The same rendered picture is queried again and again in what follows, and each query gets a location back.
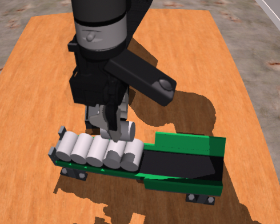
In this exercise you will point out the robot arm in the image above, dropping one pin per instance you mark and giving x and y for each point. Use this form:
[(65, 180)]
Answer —
[(127, 66)]

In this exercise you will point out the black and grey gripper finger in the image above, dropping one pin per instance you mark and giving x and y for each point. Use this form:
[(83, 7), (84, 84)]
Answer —
[(124, 105), (109, 113)]

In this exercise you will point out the light grey cylinder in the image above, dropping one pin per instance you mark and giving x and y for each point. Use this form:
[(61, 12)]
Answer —
[(66, 146), (132, 155), (97, 151), (81, 148), (113, 154)]

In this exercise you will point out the white cylinder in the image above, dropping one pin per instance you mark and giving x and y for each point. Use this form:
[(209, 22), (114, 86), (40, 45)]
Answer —
[(127, 131)]

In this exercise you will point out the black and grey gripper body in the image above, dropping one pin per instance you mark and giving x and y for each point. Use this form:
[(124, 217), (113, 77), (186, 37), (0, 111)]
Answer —
[(90, 84)]

